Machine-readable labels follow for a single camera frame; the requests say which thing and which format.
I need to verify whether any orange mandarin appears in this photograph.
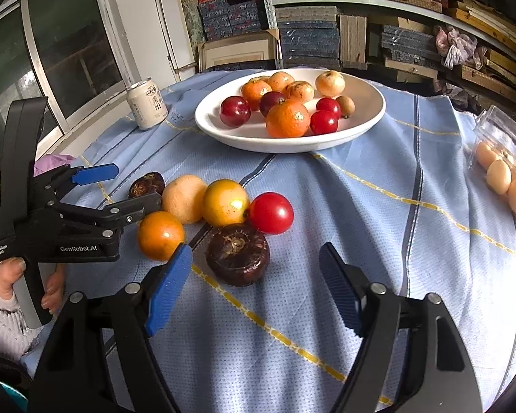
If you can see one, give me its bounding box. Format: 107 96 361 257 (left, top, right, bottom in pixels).
241 78 273 112
265 99 311 138

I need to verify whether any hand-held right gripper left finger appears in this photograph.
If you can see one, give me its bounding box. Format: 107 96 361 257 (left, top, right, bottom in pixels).
28 243 193 413

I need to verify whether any sliding glass window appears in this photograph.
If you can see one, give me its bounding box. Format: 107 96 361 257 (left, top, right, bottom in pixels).
0 0 130 181

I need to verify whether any white narrow board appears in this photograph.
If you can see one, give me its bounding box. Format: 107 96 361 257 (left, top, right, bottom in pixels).
152 0 185 72

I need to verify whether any dark red plum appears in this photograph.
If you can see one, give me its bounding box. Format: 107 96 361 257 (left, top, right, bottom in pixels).
259 91 287 118

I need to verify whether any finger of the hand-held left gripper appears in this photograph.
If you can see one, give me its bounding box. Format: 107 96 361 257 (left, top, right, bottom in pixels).
58 193 162 238
45 163 119 201

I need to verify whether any dark water chestnut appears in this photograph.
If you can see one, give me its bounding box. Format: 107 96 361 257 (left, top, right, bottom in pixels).
205 224 270 287
128 172 166 199

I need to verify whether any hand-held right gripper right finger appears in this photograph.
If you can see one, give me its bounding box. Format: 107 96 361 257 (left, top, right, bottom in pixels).
319 243 482 413

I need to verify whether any pale orange round fruit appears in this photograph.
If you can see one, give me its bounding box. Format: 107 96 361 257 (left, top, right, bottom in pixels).
282 81 315 105
267 71 295 93
162 174 208 225
315 70 346 98

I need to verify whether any pink plastic bag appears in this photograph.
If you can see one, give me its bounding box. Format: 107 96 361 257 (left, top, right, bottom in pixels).
433 23 488 70

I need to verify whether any pink cloth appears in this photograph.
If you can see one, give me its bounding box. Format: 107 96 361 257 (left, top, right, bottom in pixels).
33 153 76 177

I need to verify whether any teal plastic object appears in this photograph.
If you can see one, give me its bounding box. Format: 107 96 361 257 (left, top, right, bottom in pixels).
0 384 30 413

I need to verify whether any green marble slab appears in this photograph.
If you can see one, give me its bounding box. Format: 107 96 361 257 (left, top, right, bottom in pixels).
174 0 207 46

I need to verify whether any blue checked tablecloth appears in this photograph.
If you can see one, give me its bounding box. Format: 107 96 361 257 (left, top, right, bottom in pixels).
23 66 516 413

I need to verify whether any red tomato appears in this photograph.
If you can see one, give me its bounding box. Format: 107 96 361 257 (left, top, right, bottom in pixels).
316 97 342 120
248 192 295 235
310 110 339 136

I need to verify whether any small brown round fruit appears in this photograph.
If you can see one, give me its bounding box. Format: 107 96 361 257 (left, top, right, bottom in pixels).
335 95 356 119

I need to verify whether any orange tomato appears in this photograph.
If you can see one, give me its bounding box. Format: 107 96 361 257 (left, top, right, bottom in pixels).
138 211 185 262

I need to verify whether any white plate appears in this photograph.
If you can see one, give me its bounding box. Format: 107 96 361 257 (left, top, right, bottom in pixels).
194 69 386 154

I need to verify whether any wooden picture frame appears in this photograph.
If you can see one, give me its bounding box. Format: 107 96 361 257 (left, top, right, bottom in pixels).
198 29 281 72

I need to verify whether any pile of pale oval fruits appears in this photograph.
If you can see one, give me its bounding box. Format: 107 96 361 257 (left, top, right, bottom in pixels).
475 140 516 216

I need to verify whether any person's left forearm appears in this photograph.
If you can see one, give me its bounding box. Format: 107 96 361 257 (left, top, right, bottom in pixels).
0 262 48 360

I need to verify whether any white metal shelf rack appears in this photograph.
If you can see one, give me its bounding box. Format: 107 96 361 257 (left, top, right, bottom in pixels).
256 0 516 78

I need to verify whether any yellow tomato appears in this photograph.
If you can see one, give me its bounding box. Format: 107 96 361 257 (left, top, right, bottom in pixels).
202 179 250 227

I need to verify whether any person's left hand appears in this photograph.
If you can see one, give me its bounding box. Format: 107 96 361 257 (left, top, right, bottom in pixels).
0 259 66 314

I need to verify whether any white beverage can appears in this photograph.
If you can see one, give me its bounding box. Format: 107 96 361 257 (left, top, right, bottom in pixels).
126 78 168 131

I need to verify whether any clear plastic container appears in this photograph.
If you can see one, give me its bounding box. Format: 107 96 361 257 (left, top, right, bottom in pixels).
471 104 516 226

